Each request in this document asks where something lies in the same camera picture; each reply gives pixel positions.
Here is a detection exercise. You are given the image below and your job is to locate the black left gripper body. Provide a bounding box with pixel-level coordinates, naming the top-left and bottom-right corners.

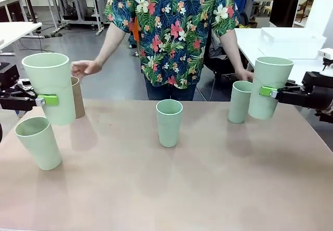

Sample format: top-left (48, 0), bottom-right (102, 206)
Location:
top-left (0, 63), bottom-right (21, 93)

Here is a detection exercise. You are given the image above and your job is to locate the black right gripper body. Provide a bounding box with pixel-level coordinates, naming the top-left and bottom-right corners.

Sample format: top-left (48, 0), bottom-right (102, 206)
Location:
top-left (301, 71), bottom-right (333, 112)

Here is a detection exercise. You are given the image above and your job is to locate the light green plastic cup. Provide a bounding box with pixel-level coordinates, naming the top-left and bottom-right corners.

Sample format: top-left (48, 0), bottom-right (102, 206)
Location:
top-left (156, 99), bottom-right (183, 148)
top-left (227, 80), bottom-right (254, 124)
top-left (247, 56), bottom-right (294, 120)
top-left (14, 116), bottom-right (62, 171)
top-left (21, 53), bottom-right (76, 126)

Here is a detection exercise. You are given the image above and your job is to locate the brown plastic cup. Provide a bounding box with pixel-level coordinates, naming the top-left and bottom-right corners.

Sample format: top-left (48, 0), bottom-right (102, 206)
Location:
top-left (70, 76), bottom-right (86, 119)

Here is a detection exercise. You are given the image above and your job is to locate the white plastic basket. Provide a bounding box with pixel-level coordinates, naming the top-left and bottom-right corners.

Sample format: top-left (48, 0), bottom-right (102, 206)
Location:
top-left (261, 27), bottom-right (327, 52)

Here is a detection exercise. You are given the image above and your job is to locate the person's left forearm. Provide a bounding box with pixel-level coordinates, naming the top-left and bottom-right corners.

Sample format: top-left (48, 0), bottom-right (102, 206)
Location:
top-left (220, 30), bottom-right (247, 73)

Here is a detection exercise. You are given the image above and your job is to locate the person's right forearm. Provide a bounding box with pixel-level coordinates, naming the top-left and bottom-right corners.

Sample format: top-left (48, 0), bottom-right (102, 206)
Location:
top-left (95, 22), bottom-right (128, 69)

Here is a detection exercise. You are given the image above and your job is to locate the person's left hand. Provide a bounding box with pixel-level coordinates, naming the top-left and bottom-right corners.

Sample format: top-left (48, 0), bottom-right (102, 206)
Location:
top-left (235, 68), bottom-right (254, 82)

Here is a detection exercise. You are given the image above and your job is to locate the person's right hand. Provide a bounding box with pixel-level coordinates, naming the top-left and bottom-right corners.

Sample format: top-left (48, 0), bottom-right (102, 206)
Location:
top-left (70, 60), bottom-right (104, 79)

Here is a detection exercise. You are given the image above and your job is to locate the white box device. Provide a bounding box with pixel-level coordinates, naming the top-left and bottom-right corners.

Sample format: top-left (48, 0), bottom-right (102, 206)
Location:
top-left (317, 47), bottom-right (333, 77)

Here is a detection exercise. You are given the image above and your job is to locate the white rounded table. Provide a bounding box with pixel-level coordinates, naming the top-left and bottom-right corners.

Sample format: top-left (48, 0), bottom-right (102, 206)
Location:
top-left (0, 22), bottom-right (43, 57)

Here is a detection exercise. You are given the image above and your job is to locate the black office chair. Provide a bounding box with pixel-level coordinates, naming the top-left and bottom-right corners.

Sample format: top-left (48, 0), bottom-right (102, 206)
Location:
top-left (204, 32), bottom-right (249, 88)

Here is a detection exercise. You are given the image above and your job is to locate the white side table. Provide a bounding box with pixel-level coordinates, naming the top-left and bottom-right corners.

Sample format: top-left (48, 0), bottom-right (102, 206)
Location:
top-left (234, 27), bottom-right (333, 86)

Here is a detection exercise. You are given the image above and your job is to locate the black stand pole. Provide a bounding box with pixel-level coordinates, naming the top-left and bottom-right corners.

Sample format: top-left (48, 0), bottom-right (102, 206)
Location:
top-left (20, 0), bottom-right (39, 24)

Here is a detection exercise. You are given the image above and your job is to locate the black computer monitor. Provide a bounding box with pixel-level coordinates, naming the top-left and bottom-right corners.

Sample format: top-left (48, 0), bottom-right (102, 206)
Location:
top-left (269, 0), bottom-right (300, 28)

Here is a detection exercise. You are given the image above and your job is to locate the person in floral shirt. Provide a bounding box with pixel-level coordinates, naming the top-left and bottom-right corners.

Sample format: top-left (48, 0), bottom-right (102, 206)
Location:
top-left (104, 0), bottom-right (241, 101)

